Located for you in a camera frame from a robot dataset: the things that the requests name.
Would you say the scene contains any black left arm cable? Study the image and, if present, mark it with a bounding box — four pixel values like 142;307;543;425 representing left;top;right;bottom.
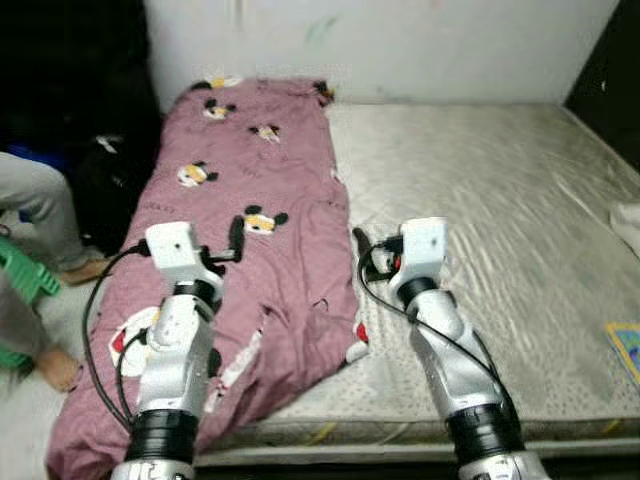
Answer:
82;245;151;431

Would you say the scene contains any person in grey trousers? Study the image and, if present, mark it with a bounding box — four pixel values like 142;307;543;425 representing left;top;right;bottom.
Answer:
0;150;113;393

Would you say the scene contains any blue yellow picture book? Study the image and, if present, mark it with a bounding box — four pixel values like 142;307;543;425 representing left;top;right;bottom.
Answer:
605;322;640;386

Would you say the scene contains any white pillow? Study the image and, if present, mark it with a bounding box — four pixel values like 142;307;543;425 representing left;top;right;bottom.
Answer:
612;200;640;241

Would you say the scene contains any mauve cartoon mouse quilt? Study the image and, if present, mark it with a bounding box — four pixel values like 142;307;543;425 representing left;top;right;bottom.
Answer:
45;78;371;480

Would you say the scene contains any dark tufted headboard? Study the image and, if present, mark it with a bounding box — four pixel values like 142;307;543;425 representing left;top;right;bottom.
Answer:
565;0;640;166

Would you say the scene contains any green plastic stool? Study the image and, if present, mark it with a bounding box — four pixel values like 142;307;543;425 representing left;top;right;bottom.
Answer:
0;235;63;371

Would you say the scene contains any black bag heap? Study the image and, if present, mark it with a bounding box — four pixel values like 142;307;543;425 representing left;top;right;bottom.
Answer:
0;0;166;256

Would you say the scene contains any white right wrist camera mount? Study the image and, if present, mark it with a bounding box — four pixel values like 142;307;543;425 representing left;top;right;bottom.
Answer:
393;217;449;293

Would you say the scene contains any grey quilted mattress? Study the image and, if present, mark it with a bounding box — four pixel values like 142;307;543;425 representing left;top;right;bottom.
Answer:
190;100;640;469

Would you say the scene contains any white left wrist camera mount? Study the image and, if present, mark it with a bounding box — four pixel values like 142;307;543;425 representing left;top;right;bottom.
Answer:
145;222;218;293

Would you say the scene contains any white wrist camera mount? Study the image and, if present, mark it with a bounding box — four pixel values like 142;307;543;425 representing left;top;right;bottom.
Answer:
145;222;218;293
393;217;449;293

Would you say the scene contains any blue plastic bag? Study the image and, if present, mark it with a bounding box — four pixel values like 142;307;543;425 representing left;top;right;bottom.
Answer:
0;143;69;168

